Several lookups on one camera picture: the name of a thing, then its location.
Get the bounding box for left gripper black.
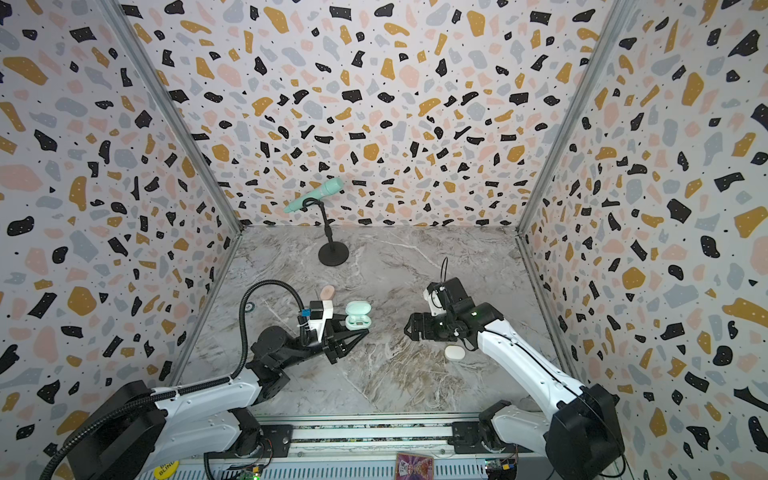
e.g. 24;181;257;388
280;315;369;372

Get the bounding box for mint green earbud charging case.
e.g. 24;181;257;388
344;301;372;331

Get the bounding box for white earbud charging case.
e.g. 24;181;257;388
444;345;466;362

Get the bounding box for pink earbud charging case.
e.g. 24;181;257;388
320;285;335;301

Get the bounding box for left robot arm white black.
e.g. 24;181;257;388
41;320;368;479

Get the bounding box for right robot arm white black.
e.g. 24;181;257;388
404;278;626;479

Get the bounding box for black microphone stand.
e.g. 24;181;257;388
302;198;349;267

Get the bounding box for colourful card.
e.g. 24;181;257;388
394;453;435;480

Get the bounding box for mint green microphone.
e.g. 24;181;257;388
284;178;344;213

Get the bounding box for yellow round sticker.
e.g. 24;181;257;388
152;461;180;480

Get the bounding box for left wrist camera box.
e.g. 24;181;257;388
299;300;334;346

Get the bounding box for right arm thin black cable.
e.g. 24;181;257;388
439;256;628;480

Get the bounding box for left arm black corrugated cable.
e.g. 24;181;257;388
38;279;307;480

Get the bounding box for aluminium rail frame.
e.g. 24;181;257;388
107;411;631;480

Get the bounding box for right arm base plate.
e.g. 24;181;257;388
447;420;531;455

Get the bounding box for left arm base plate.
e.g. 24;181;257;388
209;424;293;463

